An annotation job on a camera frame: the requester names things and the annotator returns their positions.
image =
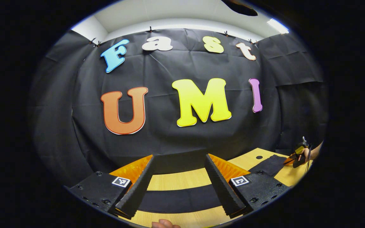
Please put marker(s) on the ceiling light panel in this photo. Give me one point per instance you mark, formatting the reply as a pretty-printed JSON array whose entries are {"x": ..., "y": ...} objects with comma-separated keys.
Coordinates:
[{"x": 278, "y": 26}]

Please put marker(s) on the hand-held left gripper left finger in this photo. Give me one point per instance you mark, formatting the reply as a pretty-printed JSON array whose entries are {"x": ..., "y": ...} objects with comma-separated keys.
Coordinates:
[{"x": 141, "y": 186}]

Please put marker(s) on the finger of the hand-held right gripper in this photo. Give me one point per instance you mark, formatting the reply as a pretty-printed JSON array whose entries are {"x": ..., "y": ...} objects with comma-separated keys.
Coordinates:
[{"x": 291, "y": 160}]

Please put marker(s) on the dark grey jeans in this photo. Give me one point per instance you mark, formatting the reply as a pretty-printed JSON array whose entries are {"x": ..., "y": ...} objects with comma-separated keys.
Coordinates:
[{"x": 182, "y": 199}]

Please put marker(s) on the dark ceiling object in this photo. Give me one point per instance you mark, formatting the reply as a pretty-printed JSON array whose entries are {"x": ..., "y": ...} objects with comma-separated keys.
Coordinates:
[{"x": 241, "y": 8}]

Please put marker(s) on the black backdrop cloth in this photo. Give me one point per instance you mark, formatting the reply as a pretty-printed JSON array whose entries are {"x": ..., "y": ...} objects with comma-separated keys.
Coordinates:
[{"x": 169, "y": 142}]

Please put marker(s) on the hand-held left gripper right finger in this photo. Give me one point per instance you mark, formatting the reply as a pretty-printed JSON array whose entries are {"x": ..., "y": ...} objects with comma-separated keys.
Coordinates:
[{"x": 219, "y": 186}]

